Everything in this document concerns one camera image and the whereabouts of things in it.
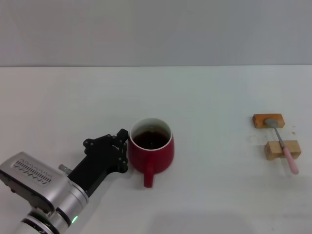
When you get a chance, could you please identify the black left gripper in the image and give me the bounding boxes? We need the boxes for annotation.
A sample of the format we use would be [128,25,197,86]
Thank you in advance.
[67,128,129,197]

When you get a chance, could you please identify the red ceramic cup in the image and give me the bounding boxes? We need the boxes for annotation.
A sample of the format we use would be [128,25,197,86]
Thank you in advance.
[128,117,175,188]

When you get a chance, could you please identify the pink handled metal spoon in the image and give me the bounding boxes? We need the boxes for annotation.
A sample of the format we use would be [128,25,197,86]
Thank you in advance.
[264,118,299,175]

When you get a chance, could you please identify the dark brown coffee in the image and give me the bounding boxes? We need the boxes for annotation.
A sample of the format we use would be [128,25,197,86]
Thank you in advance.
[132,131,171,150]

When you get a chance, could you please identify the orange brown wooden block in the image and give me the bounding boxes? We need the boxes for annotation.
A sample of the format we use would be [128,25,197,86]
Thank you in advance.
[252,113,285,129]

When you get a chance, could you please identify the pale wooden block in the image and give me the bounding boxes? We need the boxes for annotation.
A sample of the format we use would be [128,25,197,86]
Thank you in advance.
[265,140,302,161]

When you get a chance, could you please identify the silver left gripper cable plug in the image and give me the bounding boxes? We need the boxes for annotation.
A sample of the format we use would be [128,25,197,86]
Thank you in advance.
[58,164,73,175]

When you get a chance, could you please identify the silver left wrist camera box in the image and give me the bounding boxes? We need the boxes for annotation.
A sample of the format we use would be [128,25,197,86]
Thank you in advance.
[0,151,72,213]

